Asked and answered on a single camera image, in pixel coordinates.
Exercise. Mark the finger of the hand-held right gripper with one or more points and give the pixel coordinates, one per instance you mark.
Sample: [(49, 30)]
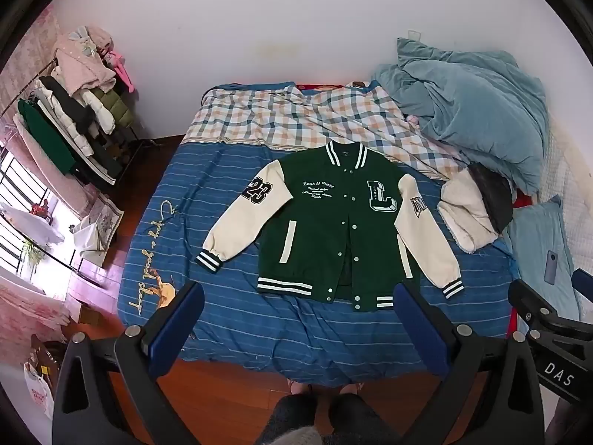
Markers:
[(583, 280), (532, 306)]

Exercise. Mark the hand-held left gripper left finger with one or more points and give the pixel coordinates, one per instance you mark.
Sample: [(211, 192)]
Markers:
[(175, 322)]

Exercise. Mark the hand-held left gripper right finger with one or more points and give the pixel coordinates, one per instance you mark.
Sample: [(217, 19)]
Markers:
[(417, 322)]

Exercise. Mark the green varsity jacket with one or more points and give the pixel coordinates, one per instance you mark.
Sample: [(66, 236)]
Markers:
[(319, 236)]

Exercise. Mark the black clothes rack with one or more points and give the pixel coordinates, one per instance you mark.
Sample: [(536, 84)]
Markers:
[(123, 143)]

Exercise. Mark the grey smartphone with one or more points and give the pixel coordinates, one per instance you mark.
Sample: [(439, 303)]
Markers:
[(550, 267)]

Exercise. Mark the blue striped bed sheet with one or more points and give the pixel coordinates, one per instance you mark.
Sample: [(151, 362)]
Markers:
[(231, 324)]

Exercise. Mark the light blue pillow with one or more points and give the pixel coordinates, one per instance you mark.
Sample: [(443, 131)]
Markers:
[(532, 241)]

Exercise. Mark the white quilted cover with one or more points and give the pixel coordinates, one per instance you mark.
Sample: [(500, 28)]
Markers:
[(567, 167)]

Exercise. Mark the white cloth bag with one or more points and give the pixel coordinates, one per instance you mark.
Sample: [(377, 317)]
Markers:
[(92, 241)]

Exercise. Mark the cream fleece blanket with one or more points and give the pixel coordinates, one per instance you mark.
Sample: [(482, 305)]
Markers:
[(463, 213)]

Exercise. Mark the dark cloth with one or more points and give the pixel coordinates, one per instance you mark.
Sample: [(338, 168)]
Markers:
[(495, 194)]

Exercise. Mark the person's legs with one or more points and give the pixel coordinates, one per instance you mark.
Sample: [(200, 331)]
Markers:
[(333, 419)]

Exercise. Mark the white plastic bag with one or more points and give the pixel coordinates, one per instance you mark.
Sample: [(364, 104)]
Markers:
[(38, 391)]

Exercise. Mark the white covered table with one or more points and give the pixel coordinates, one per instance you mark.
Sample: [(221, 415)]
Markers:
[(28, 227)]

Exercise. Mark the teal duvet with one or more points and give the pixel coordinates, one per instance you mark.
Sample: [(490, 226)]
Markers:
[(477, 111)]

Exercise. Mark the olive puffer jacket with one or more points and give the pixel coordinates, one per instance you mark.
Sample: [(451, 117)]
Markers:
[(111, 106)]

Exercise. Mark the dark green hanging garment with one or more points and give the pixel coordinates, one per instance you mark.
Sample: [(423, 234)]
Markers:
[(46, 136)]

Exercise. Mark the plaid blanket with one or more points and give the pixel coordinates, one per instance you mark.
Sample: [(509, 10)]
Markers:
[(278, 116)]

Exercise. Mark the pink fleece garment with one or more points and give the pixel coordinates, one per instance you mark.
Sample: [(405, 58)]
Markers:
[(85, 62)]

